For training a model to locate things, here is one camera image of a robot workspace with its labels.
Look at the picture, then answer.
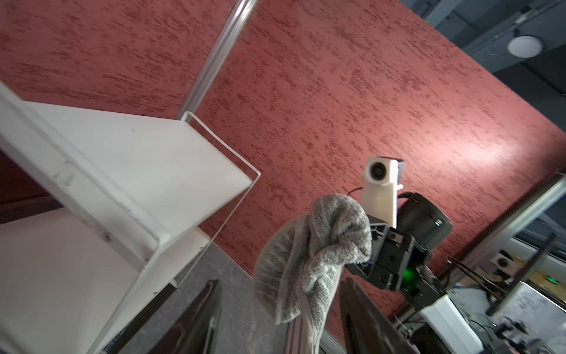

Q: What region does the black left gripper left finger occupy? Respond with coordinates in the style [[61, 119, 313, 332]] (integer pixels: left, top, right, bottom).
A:
[[149, 280, 223, 354]]

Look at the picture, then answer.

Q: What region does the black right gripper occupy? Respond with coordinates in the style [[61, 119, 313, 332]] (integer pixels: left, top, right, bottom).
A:
[[346, 216, 429, 291]]

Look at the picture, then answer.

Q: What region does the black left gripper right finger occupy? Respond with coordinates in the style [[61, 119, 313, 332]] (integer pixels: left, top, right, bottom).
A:
[[339, 278, 416, 354]]

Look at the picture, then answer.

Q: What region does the grey knitted cloth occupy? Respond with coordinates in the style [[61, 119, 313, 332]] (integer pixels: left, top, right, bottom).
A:
[[254, 194, 372, 353]]

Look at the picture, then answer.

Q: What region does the white two-tier bookshelf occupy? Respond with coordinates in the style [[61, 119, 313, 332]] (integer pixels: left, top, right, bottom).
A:
[[1, 86, 256, 353]]

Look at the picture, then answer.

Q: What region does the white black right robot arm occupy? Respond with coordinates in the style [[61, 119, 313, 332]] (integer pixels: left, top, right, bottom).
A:
[[346, 193, 484, 353]]

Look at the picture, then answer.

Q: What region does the round white ceiling lamp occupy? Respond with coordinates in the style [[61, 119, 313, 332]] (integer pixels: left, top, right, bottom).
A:
[[507, 35, 545, 59]]

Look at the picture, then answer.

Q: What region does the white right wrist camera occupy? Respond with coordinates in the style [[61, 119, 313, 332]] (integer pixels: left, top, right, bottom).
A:
[[359, 157, 405, 228]]

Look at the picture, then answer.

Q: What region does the right aluminium corner post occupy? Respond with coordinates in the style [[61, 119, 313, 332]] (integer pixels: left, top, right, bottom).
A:
[[177, 0, 258, 121]]

